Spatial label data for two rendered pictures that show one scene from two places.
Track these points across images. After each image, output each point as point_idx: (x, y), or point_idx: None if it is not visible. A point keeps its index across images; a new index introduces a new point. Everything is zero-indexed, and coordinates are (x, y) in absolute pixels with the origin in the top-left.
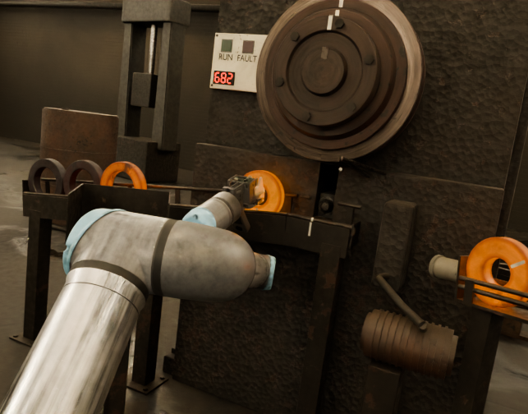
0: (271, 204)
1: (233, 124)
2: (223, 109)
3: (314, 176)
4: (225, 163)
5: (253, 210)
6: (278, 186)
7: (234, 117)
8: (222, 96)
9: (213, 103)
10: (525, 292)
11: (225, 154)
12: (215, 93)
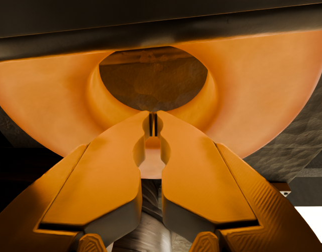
0: (34, 73)
1: (261, 150)
2: (276, 165)
3: (5, 122)
4: (314, 117)
5: (132, 47)
6: (51, 150)
7: (257, 158)
8: (271, 176)
9: (295, 169)
10: None
11: (302, 136)
12: (284, 178)
